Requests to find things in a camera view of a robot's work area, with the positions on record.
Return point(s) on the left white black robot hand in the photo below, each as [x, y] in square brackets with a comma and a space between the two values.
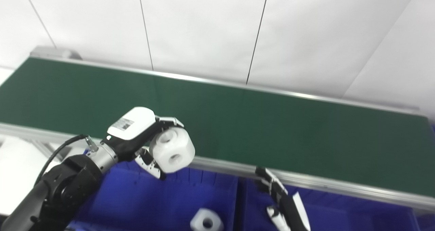
[132, 125]

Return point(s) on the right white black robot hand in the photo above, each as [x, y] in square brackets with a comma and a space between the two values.
[292, 210]

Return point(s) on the white cube part with holes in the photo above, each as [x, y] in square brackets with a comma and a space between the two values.
[173, 149]
[205, 220]

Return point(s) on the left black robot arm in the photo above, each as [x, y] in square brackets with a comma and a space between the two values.
[64, 187]

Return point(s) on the green conveyor belt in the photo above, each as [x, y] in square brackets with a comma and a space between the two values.
[340, 187]
[272, 129]

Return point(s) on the aluminium conveyor leg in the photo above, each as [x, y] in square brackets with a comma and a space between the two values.
[44, 147]

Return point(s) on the grey conveyor end housing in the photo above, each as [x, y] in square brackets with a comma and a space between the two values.
[54, 52]

